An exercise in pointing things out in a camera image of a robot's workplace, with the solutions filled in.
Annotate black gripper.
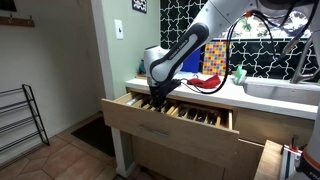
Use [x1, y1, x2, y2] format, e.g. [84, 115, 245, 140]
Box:
[149, 79, 181, 112]

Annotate wooden drawer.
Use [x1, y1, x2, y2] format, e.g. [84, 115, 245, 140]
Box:
[101, 93, 239, 167]
[234, 108, 314, 146]

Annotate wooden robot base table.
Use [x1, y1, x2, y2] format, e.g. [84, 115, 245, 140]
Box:
[254, 140, 282, 180]

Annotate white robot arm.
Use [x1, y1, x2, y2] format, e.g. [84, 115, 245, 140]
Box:
[144, 0, 319, 108]

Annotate wooden right drawer front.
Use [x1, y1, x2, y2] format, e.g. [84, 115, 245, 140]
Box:
[234, 108, 314, 146]

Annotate wooden trivet board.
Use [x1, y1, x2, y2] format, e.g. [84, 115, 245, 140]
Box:
[136, 74, 146, 80]

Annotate blue tea kettle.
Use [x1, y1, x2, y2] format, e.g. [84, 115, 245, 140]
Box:
[139, 59, 146, 74]

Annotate blue cutting board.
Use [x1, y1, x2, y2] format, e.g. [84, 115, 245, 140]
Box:
[182, 49, 200, 73]

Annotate red cloth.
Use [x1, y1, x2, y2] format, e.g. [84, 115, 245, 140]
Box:
[187, 75, 221, 89]

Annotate wooden cabinet double doors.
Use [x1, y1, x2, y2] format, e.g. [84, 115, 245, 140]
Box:
[132, 136, 224, 180]

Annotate dark floor mat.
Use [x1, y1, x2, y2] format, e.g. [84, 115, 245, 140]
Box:
[72, 117, 115, 157]

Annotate green dish brush holder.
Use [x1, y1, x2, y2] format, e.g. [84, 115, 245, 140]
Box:
[233, 65, 247, 85]

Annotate wooden right cabinet door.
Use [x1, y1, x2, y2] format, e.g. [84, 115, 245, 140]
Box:
[223, 139, 264, 180]

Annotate black metal shoe rack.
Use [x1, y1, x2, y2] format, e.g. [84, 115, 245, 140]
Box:
[0, 84, 50, 152]

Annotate stainless steel sink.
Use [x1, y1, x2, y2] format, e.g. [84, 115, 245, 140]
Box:
[242, 78, 320, 106]

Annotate metal kitchen faucet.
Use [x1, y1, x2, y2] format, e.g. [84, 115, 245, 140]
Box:
[289, 30, 320, 84]

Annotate white light switch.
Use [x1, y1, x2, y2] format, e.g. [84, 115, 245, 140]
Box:
[114, 19, 124, 40]

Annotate patterned wall picture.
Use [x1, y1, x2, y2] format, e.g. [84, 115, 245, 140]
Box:
[132, 0, 147, 13]

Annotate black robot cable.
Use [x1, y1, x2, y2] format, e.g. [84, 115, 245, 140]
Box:
[179, 0, 320, 95]

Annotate wooden coat hook rail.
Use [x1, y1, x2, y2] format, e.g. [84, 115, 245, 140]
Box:
[0, 14, 35, 27]

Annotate dark framed wall picture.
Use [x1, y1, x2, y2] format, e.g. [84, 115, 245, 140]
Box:
[0, 0, 17, 12]

